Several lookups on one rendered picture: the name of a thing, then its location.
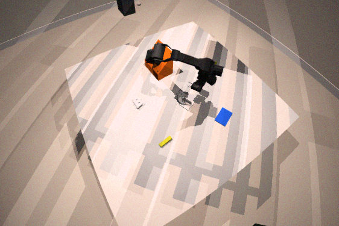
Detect blue block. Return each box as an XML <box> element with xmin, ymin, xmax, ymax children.
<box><xmin>214</xmin><ymin>108</ymin><xmax>232</xmax><ymax>126</ymax></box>

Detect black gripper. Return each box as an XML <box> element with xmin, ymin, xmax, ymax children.
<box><xmin>191</xmin><ymin>71</ymin><xmax>208</xmax><ymax>92</ymax></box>

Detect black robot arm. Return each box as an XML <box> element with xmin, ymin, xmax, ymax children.
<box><xmin>145</xmin><ymin>43</ymin><xmax>224</xmax><ymax>86</ymax></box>

